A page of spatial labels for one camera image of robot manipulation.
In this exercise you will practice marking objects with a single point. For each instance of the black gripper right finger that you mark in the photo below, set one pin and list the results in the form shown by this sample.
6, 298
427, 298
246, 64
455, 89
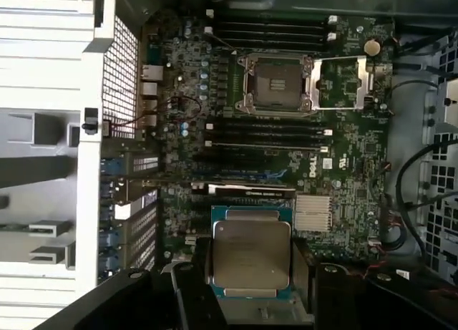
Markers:
343, 301

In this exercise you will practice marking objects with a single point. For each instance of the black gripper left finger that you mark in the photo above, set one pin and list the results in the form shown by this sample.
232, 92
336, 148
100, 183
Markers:
186, 294

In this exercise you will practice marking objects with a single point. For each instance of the silver CPU with green edge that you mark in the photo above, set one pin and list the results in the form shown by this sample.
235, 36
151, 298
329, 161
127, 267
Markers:
250, 251

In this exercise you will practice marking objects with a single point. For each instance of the RAM slot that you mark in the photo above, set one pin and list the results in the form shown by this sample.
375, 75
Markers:
268, 130
272, 44
272, 35
268, 139
272, 18
268, 148
272, 26
268, 121

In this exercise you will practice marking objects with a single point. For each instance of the CPU socket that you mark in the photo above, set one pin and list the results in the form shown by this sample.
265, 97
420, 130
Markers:
273, 83

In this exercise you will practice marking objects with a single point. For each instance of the silver finned chipset heatsink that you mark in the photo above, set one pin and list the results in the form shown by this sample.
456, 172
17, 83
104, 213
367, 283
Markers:
313, 213

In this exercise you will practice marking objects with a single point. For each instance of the black graphics card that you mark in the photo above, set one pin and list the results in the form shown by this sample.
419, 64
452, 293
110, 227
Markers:
247, 192

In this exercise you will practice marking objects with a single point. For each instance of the green Dell motherboard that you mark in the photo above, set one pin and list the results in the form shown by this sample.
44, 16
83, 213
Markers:
358, 158

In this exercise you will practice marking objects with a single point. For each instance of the black open PC case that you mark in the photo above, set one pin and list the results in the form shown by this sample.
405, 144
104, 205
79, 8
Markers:
89, 172

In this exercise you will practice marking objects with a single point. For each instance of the grey parts rack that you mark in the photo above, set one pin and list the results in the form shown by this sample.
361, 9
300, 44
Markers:
46, 126

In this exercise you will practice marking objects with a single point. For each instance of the silver network port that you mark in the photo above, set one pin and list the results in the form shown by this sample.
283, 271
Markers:
152, 72

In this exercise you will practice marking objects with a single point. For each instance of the round coin battery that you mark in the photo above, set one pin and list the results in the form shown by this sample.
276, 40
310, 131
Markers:
372, 47

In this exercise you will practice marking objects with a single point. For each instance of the metal socket cover frame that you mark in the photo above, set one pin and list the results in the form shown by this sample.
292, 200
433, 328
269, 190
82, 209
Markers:
362, 80

